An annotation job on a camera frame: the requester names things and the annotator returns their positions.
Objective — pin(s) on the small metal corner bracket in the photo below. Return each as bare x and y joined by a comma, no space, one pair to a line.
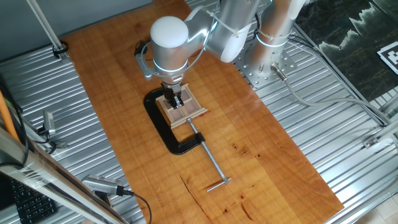
370,142

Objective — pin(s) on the orange tube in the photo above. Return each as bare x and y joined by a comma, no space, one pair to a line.
6,116

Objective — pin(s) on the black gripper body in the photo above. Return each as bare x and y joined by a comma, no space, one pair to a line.
171,90

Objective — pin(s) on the black white marker tag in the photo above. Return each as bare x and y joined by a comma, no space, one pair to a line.
390,57

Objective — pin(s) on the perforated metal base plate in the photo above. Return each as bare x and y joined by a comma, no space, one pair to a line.
258,79

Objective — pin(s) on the aluminium pole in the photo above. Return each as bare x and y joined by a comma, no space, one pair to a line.
43,23

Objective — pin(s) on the black camera lead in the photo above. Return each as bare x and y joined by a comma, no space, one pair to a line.
127,192

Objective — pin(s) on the black keyboard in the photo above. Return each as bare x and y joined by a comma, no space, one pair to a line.
31,203

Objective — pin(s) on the aluminium frame beam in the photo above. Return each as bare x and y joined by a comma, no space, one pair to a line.
46,179

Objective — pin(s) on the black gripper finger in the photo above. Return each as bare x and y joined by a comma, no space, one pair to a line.
178,102
172,103

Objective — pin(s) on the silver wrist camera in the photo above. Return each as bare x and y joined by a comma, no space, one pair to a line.
144,67

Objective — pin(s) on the black metal C-clamp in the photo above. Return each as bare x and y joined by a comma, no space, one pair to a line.
161,130

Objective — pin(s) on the small silver camera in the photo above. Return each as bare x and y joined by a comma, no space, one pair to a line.
49,123

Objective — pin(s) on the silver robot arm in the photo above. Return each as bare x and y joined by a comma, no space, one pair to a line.
169,46

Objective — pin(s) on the silver camera with black plug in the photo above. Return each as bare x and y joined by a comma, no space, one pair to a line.
99,184

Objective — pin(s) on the dark marble pattern board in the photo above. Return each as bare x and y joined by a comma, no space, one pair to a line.
357,62

